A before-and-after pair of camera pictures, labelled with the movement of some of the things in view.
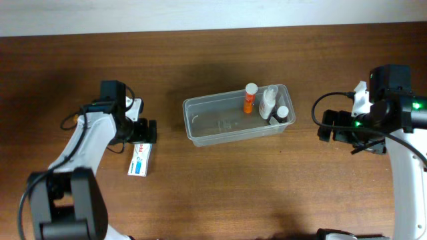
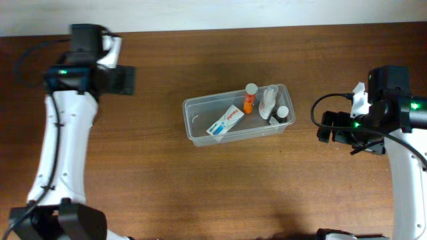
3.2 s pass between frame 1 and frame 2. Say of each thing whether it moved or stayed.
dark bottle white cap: stayed
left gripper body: moved
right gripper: stayed
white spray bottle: stayed
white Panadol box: moved
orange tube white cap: stayed
